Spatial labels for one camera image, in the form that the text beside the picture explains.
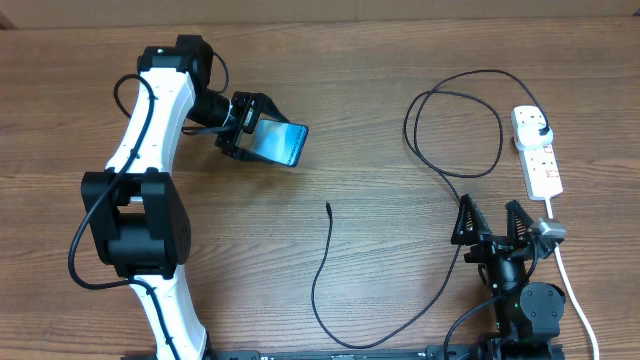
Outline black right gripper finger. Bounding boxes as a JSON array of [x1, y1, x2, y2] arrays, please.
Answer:
[[451, 194, 491, 246], [505, 200, 534, 246]]

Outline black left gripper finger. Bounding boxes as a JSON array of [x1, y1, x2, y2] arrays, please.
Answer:
[[233, 148, 273, 164], [262, 95, 289, 123]]

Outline smartphone with light blue screen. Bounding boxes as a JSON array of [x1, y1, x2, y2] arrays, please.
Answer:
[[249, 119, 309, 167]]

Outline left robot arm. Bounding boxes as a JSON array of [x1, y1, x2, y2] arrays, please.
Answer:
[[68, 35, 308, 359]]

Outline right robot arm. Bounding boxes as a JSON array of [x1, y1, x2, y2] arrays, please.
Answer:
[[443, 194, 566, 359]]

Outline white charger plug adapter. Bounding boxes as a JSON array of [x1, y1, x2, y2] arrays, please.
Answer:
[[514, 123, 554, 151]]

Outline white power strip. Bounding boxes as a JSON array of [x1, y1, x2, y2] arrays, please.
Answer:
[[511, 105, 563, 201]]

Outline black USB charging cable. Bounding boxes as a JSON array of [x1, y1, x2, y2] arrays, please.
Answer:
[[310, 69, 554, 350]]

